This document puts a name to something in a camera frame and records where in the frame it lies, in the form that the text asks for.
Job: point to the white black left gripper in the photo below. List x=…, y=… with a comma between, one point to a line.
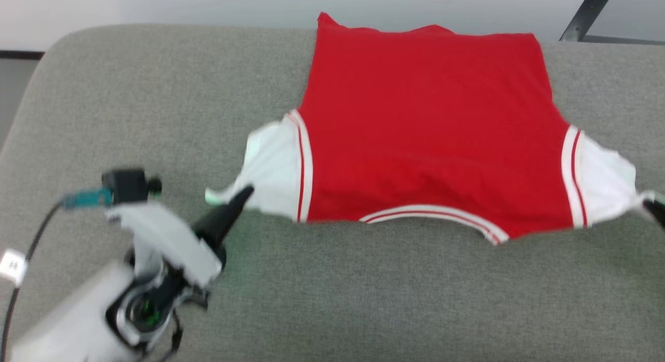
x=171, y=242

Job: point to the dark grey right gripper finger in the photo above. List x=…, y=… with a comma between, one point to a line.
x=657, y=211

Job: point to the black framed grey panel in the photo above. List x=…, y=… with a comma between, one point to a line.
x=13, y=92

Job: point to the red white sports shirt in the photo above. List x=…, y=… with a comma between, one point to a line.
x=431, y=118

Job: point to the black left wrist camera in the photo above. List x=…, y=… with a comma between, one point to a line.
x=127, y=185

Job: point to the grey board with dark edge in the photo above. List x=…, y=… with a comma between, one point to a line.
x=639, y=14

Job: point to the black metal bracket bar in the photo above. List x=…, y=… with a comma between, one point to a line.
x=587, y=14

